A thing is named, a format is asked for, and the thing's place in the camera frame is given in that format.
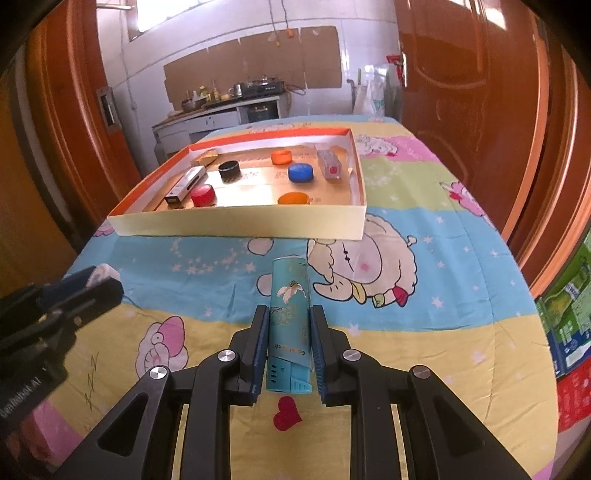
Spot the brown door frame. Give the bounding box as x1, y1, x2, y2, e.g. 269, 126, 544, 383
499, 0, 583, 287

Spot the brown cardboard wall covering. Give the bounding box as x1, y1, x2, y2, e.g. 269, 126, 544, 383
164, 27, 342, 112

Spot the green carton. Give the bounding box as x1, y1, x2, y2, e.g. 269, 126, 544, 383
536, 235, 591, 376

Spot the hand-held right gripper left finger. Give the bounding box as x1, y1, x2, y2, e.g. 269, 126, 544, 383
62, 305, 270, 480

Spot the brown door with lock plate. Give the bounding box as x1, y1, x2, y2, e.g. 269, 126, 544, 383
25, 0, 141, 259

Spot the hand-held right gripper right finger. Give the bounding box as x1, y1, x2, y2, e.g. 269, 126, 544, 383
308, 305, 532, 480

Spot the red bottle cap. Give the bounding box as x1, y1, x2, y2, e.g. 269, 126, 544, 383
190, 185, 217, 207

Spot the white and black small box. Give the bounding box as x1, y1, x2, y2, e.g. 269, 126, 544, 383
165, 167, 207, 207

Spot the red carton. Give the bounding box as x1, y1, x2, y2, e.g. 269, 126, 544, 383
556, 355, 591, 431

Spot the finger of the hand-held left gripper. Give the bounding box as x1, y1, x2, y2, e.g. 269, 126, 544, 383
0, 267, 100, 333
0, 279, 124, 354

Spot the blue bottle cap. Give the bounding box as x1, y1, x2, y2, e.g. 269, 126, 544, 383
287, 163, 315, 184

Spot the window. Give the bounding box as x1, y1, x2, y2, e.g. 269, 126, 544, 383
97, 0, 155, 38

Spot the white plastic bag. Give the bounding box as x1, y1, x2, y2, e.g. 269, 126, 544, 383
353, 65, 387, 116

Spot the group of condiment bottles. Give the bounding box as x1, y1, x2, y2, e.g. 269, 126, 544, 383
185, 79, 232, 104

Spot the black gas stove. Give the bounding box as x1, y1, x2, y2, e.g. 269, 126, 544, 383
244, 79, 286, 99

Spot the printed cartoon blanket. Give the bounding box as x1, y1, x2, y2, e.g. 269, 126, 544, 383
28, 115, 561, 480

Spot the brown door with handle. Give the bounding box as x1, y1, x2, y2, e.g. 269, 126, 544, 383
392, 0, 513, 222

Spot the shallow orange-rimmed cardboard tray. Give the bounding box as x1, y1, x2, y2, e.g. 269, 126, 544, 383
107, 128, 368, 241

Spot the white bottle cap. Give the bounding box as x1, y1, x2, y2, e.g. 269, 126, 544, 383
88, 263, 120, 284

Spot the white kitchen cabinet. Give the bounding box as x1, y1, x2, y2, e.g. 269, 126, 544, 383
152, 92, 291, 158

